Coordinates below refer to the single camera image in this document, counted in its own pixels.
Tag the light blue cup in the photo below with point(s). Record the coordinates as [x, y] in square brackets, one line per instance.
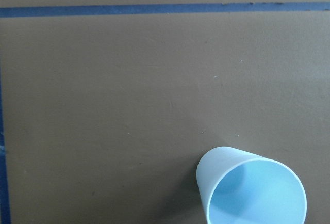
[237, 186]

